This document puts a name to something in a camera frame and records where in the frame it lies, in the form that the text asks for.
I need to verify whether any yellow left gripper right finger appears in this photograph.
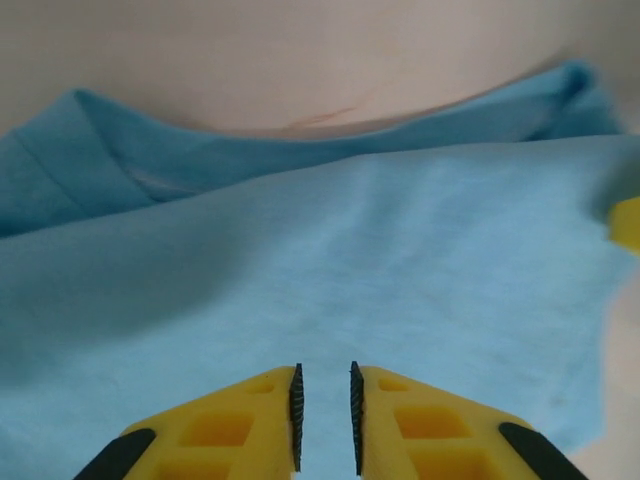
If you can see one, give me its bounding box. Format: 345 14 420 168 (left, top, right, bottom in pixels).
348 360 591 480

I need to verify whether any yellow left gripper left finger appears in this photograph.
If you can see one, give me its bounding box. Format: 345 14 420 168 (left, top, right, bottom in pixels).
72 363 305 480

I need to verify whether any light blue printed t-shirt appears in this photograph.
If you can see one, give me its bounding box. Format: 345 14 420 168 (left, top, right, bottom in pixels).
0 59 640 480

